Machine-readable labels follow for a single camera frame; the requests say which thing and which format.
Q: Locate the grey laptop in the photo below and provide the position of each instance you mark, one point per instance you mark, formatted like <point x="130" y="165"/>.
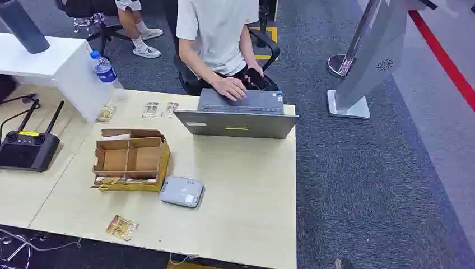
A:
<point x="237" y="124"/>

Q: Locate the person's right hand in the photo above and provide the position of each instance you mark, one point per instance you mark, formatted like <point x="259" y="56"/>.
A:
<point x="231" y="89"/>

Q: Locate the person's hand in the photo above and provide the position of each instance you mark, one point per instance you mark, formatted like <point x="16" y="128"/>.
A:
<point x="256" y="68"/>
<point x="231" y="89"/>

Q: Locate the black smartphone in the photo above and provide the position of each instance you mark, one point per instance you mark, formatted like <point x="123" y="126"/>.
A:
<point x="258" y="79"/>

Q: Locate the person's left hand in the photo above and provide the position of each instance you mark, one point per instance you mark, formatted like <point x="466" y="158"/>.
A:
<point x="256" y="68"/>

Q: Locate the pale sleeved card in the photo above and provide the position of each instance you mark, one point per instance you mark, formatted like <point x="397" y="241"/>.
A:
<point x="150" y="110"/>
<point x="170" y="109"/>

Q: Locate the small grey router box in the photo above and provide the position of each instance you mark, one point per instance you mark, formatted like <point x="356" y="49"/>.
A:
<point x="182" y="191"/>

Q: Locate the wooden divided card box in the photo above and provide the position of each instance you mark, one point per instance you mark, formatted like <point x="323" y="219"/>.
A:
<point x="144" y="159"/>

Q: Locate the person in white shirt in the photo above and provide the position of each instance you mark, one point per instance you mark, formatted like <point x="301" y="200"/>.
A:
<point x="217" y="33"/>

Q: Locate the black stand pole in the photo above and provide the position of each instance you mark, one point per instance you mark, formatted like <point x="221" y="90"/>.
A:
<point x="264" y="18"/>

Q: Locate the person with white sneakers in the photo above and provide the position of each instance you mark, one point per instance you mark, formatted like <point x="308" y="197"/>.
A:
<point x="139" y="37"/>

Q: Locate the clear water bottle blue cap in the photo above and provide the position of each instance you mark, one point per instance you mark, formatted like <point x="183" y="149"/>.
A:
<point x="105" y="71"/>

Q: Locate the silver tilted kiosk stand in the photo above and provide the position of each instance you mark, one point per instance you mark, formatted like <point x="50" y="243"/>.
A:
<point x="371" y="55"/>

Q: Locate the black office chair chrome base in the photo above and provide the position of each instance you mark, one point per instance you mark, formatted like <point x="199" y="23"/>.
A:
<point x="100" y="28"/>

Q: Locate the white box cabinet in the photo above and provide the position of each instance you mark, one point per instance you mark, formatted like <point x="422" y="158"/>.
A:
<point x="70" y="70"/>

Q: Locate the black remote controller with antennas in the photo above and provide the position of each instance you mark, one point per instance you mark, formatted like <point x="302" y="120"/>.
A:
<point x="28" y="150"/>

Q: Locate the grey cylinder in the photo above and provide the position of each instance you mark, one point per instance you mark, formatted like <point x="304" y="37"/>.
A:
<point x="24" y="26"/>

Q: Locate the chrome stanchion post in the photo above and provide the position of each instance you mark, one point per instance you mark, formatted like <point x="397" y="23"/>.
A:
<point x="356" y="41"/>

